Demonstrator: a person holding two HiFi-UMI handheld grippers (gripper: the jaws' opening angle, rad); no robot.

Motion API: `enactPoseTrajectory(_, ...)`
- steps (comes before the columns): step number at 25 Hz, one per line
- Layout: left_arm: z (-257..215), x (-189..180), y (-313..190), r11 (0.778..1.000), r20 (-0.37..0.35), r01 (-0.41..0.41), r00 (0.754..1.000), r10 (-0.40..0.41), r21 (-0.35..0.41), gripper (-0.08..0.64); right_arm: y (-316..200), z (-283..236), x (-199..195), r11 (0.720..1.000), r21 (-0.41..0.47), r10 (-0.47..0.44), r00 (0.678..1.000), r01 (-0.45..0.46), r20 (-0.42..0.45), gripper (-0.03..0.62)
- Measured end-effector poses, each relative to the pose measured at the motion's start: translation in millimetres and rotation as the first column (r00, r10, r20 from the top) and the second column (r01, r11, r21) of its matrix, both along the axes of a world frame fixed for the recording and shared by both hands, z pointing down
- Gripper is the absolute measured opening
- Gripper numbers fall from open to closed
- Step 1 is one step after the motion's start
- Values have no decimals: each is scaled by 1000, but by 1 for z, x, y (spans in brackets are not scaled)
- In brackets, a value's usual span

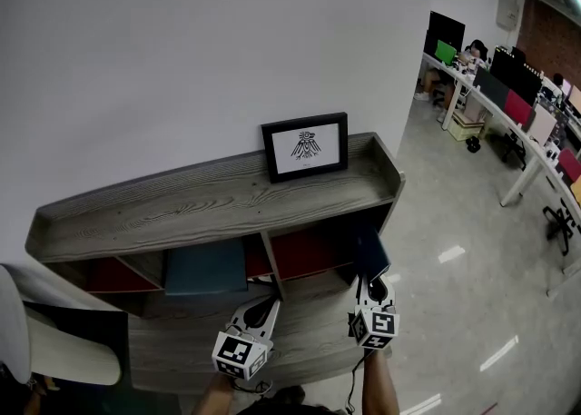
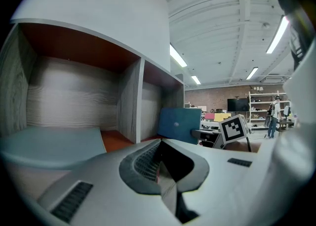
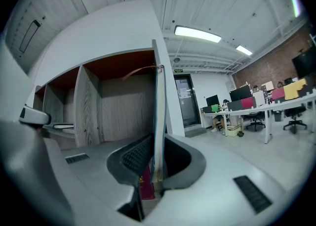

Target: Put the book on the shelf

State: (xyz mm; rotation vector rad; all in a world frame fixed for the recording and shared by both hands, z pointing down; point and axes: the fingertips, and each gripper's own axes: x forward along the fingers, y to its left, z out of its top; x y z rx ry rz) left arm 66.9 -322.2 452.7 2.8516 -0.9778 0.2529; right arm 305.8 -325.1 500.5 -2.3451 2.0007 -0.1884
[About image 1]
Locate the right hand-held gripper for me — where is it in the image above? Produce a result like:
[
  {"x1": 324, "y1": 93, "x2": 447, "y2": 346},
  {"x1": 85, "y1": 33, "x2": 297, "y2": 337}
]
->
[{"x1": 348, "y1": 273, "x2": 401, "y2": 351}]

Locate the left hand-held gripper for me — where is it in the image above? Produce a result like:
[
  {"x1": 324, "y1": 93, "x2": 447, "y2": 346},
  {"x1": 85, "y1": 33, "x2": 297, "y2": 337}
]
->
[{"x1": 211, "y1": 297, "x2": 282, "y2": 383}]

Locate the light blue book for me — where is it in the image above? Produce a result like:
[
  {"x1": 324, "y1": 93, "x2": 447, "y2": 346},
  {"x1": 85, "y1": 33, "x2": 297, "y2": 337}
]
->
[{"x1": 351, "y1": 222, "x2": 392, "y2": 285}]

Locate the grey-blue book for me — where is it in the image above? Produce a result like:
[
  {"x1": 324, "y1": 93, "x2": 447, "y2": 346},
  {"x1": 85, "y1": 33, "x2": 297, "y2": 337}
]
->
[{"x1": 163, "y1": 239, "x2": 250, "y2": 297}]

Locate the grey wooden shelf desk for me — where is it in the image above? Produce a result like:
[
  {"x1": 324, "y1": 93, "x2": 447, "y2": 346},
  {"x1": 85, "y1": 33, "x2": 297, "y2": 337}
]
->
[{"x1": 25, "y1": 131, "x2": 407, "y2": 319}]

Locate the person's right forearm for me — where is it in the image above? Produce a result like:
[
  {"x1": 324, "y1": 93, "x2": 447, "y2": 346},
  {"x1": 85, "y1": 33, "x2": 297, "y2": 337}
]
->
[{"x1": 360, "y1": 349, "x2": 400, "y2": 415}]

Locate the person's left forearm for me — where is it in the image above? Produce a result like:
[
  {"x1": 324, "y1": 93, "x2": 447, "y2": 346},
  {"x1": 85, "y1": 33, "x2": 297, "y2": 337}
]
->
[{"x1": 190, "y1": 371, "x2": 237, "y2": 415}]

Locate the long white office desk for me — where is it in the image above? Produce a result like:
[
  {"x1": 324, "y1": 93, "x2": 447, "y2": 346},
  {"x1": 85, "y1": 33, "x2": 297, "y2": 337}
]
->
[{"x1": 421, "y1": 52, "x2": 581, "y2": 296}]

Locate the person's dark shirt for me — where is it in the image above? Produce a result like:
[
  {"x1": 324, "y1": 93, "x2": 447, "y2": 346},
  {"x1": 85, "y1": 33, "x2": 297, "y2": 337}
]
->
[{"x1": 235, "y1": 385, "x2": 346, "y2": 415}]

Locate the black framed bird picture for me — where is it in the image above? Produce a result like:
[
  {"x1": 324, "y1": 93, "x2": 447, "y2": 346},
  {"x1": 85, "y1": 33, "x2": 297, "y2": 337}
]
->
[{"x1": 261, "y1": 112, "x2": 350, "y2": 184}]

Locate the pale storage crate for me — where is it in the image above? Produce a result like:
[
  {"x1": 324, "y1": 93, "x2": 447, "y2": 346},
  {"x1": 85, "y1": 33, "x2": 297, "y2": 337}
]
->
[{"x1": 447, "y1": 111, "x2": 486, "y2": 142}]

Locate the black office chair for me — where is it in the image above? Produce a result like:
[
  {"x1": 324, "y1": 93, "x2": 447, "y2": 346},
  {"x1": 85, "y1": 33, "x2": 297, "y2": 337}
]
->
[
  {"x1": 543, "y1": 197, "x2": 581, "y2": 255},
  {"x1": 498, "y1": 131, "x2": 527, "y2": 172}
]

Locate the dark grey divider panel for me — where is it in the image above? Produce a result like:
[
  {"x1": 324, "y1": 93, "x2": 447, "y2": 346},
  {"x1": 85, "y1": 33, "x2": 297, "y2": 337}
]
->
[{"x1": 473, "y1": 66, "x2": 510, "y2": 108}]

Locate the wide black monitor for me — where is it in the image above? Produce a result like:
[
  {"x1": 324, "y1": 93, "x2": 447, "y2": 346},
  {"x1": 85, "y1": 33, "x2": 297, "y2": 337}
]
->
[{"x1": 489, "y1": 46, "x2": 544, "y2": 105}]

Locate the large black monitor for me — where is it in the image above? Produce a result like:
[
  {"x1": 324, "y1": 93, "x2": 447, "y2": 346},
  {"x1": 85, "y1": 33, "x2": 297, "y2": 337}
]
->
[{"x1": 428, "y1": 11, "x2": 467, "y2": 58}]

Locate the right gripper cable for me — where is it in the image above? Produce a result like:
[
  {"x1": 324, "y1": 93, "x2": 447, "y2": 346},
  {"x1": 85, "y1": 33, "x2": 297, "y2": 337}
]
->
[{"x1": 345, "y1": 351, "x2": 369, "y2": 414}]

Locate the white round pedestal table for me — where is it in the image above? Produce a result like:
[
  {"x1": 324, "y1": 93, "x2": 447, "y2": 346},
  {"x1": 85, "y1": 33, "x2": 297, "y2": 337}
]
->
[{"x1": 0, "y1": 262, "x2": 123, "y2": 387}]

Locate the grey wall electrical box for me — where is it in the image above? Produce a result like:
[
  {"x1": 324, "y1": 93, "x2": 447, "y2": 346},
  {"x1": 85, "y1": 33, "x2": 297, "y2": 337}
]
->
[{"x1": 495, "y1": 0, "x2": 521, "y2": 32}]

